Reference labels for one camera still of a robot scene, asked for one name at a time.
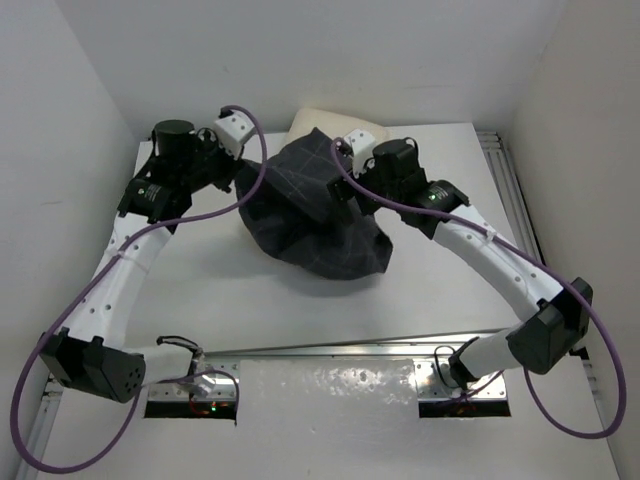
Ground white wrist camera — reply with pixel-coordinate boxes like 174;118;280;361
344;129;377;178
212;110;255;160

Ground aluminium frame rails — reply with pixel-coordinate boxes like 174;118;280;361
42;129;596;416

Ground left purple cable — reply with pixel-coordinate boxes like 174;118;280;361
9;103;269;474

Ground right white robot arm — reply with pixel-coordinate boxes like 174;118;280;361
327;138;593;390

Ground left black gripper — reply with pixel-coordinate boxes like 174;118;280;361
179;128;244;194

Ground dark plaid pillowcase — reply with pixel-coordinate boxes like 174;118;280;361
239;128;393;280

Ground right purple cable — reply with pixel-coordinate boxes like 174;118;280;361
332;137;627;440

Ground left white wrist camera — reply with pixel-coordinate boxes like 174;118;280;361
212;110;255;160

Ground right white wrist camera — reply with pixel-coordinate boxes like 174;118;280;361
344;129;377;178

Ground purple cable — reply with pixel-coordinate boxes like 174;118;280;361
332;137;627;440
9;103;269;474

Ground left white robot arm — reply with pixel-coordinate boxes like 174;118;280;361
40;110;255;403

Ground cream pillow with bear print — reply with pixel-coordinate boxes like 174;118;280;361
283;107;390;146

